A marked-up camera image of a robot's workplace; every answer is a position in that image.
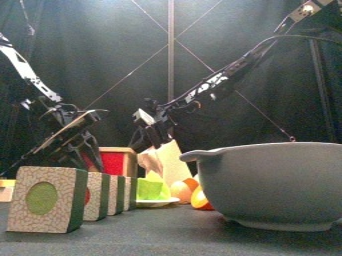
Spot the patterned block green side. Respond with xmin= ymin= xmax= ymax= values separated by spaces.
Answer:
xmin=107 ymin=174 xmax=127 ymax=217
xmin=123 ymin=176 xmax=139 ymax=212

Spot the patterned block with red circle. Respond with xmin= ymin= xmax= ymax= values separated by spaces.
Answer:
xmin=81 ymin=171 xmax=112 ymax=222

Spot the small white plate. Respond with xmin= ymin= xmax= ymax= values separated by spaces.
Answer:
xmin=135 ymin=196 xmax=182 ymax=209

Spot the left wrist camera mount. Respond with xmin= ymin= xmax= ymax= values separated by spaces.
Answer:
xmin=31 ymin=109 xmax=101 ymax=156

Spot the yellow orange toy fruit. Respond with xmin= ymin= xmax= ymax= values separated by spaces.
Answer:
xmin=190 ymin=185 xmax=216 ymax=211

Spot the patterned block with green circle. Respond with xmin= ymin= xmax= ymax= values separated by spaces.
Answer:
xmin=5 ymin=165 xmax=89 ymax=234

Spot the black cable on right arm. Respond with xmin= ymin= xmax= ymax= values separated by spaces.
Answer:
xmin=242 ymin=33 xmax=342 ymax=61

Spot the large grey mixing bowl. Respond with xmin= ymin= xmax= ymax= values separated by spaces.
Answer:
xmin=179 ymin=141 xmax=342 ymax=233

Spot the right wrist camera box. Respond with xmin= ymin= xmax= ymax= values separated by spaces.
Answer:
xmin=132 ymin=108 xmax=156 ymax=128

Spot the vertical metal frame pole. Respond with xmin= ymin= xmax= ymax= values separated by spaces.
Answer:
xmin=167 ymin=0 xmax=175 ymax=103

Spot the dark side frame post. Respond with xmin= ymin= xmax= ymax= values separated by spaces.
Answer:
xmin=309 ymin=39 xmax=338 ymax=144

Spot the beige wooden block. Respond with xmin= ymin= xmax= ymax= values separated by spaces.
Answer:
xmin=0 ymin=186 xmax=16 ymax=203

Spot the wooden drawer box red front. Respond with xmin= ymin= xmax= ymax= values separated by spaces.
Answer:
xmin=80 ymin=146 xmax=139 ymax=178

